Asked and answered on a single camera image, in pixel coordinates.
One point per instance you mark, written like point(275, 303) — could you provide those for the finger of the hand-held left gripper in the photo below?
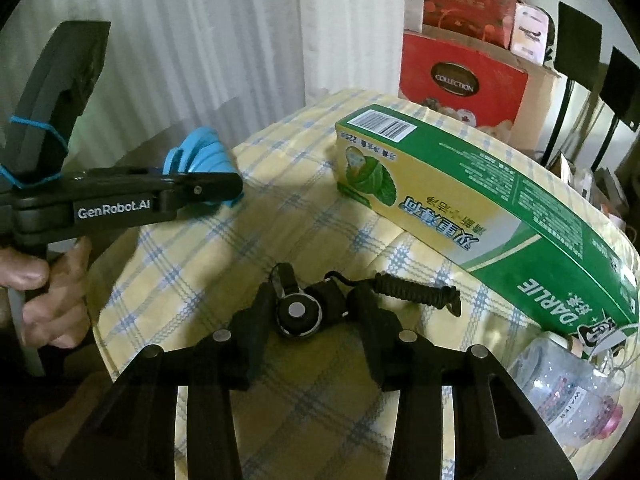
point(215, 190)

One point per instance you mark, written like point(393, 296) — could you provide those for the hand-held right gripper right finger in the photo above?
point(375, 340)

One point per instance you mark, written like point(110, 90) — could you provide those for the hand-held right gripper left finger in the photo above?
point(252, 335)

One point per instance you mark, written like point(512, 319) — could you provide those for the blue silicone funnel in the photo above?
point(205, 152)

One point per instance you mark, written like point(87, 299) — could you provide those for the clear bottle with red cap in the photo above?
point(555, 390)

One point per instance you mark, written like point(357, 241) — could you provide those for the person's left hand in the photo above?
point(60, 310)

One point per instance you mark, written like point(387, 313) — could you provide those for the yellow checked tablecloth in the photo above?
point(165, 280)

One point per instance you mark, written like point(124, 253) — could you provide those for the white curtain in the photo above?
point(175, 35)

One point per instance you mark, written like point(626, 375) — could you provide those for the green toothpaste box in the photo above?
point(450, 195)

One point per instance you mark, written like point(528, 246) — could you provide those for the red box with oval label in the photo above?
point(450, 85)

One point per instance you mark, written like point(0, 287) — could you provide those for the small open box of clutter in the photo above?
point(595, 190)

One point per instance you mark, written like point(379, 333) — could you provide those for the plain brown cardboard box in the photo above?
point(542, 105)

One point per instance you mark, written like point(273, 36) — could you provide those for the red patterned gift box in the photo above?
point(465, 0)

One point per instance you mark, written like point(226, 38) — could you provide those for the pink and white box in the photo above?
point(530, 35)

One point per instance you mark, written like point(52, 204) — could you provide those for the black speaker on stand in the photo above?
point(622, 90)
point(577, 40)

